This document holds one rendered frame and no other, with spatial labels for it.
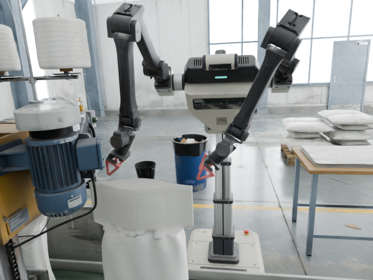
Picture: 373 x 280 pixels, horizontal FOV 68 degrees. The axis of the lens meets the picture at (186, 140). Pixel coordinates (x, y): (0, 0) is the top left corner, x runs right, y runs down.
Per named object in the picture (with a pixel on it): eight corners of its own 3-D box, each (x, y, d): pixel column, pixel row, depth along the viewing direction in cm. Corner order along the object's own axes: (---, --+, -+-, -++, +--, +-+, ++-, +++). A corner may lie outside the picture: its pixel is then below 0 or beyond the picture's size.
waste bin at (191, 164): (211, 178, 390) (210, 133, 373) (208, 194, 341) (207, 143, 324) (177, 178, 397) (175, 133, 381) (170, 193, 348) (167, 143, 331)
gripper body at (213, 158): (205, 161, 111) (217, 149, 109) (206, 152, 121) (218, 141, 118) (216, 172, 112) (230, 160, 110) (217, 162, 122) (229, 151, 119)
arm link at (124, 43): (141, 19, 95) (112, 14, 97) (134, 22, 90) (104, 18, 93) (144, 125, 120) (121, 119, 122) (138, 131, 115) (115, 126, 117)
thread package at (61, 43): (100, 70, 102) (94, 19, 97) (76, 70, 86) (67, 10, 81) (58, 71, 104) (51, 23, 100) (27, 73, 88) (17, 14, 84)
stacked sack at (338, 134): (363, 134, 438) (365, 126, 435) (380, 141, 397) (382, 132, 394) (320, 135, 441) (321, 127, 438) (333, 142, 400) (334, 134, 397)
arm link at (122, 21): (145, -5, 94) (118, -9, 96) (131, 27, 90) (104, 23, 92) (169, 68, 136) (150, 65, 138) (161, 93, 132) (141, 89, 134)
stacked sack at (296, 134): (310, 130, 479) (310, 123, 476) (322, 140, 416) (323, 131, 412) (283, 130, 485) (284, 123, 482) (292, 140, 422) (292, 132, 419)
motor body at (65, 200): (96, 198, 98) (87, 129, 91) (73, 221, 83) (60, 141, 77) (56, 197, 100) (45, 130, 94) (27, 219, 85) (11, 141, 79)
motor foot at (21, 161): (50, 163, 91) (46, 138, 88) (25, 177, 79) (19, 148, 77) (25, 163, 92) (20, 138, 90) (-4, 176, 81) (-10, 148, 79)
